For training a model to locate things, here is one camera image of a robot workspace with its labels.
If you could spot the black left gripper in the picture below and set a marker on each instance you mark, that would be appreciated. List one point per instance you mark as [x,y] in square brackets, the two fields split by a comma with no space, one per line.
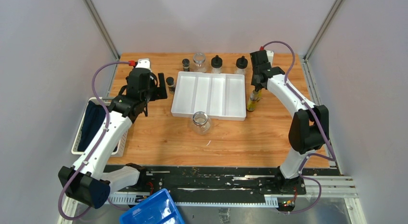
[158,92]

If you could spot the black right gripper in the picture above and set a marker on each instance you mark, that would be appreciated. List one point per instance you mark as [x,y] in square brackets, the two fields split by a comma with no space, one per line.
[254,82]

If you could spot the small spice bottle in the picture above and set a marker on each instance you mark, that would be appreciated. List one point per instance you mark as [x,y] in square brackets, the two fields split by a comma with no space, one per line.
[171,84]
[186,65]

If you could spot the black-lid shaker jar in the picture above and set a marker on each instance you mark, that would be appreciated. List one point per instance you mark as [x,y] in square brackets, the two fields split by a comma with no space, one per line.
[241,65]
[216,64]

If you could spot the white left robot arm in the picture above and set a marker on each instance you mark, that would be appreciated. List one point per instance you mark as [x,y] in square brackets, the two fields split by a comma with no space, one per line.
[86,181]

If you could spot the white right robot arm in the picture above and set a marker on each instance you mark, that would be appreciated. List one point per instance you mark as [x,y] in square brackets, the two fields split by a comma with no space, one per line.
[309,128]

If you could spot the white divided tray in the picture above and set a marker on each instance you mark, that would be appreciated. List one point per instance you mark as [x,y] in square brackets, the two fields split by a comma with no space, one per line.
[220,96]

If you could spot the clear glass jar near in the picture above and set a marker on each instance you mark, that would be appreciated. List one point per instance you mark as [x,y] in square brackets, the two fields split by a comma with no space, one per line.
[201,123]

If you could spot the clear glass jar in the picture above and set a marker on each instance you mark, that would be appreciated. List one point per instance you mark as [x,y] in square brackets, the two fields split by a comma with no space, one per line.
[201,123]
[199,60]

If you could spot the clear glass jar far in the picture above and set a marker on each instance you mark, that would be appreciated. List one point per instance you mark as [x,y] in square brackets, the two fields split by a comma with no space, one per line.
[199,60]

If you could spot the dark blue cloth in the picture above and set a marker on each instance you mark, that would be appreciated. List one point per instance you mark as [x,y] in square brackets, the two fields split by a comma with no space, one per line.
[93,120]

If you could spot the white laundry basket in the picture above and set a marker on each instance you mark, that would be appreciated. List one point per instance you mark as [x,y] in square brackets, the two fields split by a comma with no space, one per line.
[120,147]

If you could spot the blue plastic bin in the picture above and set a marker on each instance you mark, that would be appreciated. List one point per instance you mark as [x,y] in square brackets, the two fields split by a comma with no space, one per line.
[159,208]

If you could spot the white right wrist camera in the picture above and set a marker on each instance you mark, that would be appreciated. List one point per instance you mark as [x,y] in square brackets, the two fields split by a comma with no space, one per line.
[270,56]

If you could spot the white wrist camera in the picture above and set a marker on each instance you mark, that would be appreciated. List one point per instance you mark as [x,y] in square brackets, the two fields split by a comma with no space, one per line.
[144,63]
[270,56]

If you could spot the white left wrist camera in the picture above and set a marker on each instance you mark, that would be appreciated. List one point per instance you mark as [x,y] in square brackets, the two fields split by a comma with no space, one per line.
[144,63]

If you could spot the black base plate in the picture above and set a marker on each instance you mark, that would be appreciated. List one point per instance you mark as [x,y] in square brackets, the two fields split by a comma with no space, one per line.
[197,184]

